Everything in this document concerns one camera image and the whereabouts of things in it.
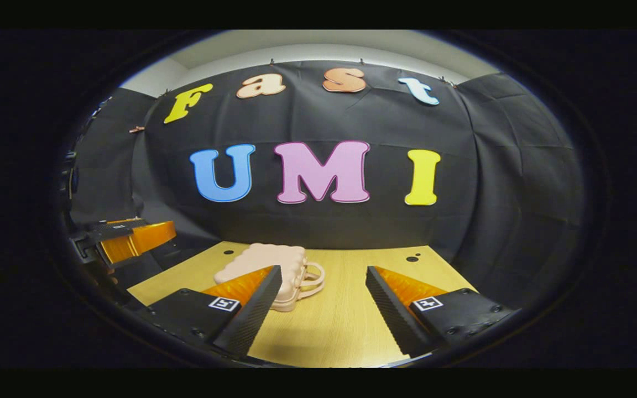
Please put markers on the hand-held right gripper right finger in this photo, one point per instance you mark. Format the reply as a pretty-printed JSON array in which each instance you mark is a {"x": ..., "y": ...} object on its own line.
[{"x": 390, "y": 315}]

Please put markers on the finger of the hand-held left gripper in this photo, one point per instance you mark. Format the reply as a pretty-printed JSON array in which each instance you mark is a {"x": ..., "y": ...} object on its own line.
[{"x": 141, "y": 237}]

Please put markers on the copper cloth clip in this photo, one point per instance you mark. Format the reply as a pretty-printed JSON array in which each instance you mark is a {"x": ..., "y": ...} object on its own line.
[{"x": 136, "y": 129}]

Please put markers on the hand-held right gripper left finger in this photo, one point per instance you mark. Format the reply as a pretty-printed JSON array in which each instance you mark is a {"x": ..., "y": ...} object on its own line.
[{"x": 252, "y": 318}]

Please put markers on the beige hard-shell suitcase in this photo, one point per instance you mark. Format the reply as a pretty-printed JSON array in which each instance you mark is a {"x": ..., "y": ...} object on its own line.
[{"x": 263, "y": 262}]

